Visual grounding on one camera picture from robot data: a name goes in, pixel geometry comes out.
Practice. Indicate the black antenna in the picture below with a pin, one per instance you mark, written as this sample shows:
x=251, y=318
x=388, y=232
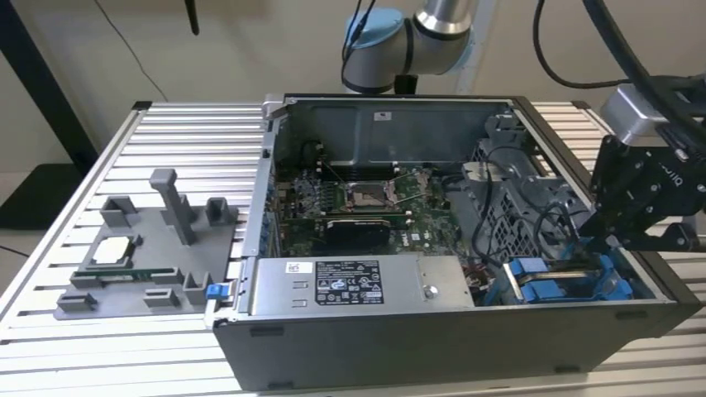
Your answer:
x=192, y=16

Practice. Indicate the blue case latch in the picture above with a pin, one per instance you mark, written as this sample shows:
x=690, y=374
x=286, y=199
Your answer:
x=216, y=290

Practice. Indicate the CPU socket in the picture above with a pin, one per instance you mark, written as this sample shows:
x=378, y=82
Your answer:
x=366, y=198

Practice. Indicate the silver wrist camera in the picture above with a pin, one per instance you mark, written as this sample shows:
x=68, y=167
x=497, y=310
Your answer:
x=634, y=116

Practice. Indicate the grey metal disk bay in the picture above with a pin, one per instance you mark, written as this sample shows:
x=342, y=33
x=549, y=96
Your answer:
x=513, y=231

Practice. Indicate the silver CPU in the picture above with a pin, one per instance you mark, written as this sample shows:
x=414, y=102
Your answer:
x=112, y=250

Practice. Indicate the green RAM stick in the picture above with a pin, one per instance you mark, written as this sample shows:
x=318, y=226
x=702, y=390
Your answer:
x=143, y=274

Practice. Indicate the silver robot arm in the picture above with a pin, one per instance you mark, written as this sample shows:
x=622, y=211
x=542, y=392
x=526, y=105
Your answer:
x=380, y=58

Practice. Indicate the green motherboard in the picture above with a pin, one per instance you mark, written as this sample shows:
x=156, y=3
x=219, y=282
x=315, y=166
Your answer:
x=430, y=231

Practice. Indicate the thin metal locking lever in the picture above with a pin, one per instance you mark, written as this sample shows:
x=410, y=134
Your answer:
x=335, y=172

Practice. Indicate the blue empty disk carrier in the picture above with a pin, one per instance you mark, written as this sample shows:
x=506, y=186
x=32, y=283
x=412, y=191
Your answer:
x=543, y=291

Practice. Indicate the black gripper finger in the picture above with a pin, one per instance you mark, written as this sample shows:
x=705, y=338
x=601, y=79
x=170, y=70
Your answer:
x=678, y=240
x=618, y=194

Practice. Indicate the black open PC case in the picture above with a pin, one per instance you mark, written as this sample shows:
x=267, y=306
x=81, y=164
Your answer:
x=386, y=351

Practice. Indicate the grey parts rack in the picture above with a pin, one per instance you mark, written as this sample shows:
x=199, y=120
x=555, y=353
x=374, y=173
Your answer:
x=166, y=264

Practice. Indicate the silver power supply unit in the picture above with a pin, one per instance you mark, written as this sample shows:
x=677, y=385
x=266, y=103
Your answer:
x=440, y=273

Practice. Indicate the black flat base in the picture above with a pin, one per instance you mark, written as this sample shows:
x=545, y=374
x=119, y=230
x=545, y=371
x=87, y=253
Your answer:
x=39, y=194

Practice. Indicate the hard disk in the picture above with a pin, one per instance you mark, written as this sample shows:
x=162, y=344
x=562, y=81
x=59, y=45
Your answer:
x=526, y=266

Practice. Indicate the black slanted post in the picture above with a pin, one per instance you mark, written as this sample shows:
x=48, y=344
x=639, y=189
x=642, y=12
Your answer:
x=33, y=62

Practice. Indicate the black graphics card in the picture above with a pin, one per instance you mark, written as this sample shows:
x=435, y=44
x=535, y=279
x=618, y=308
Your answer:
x=355, y=235

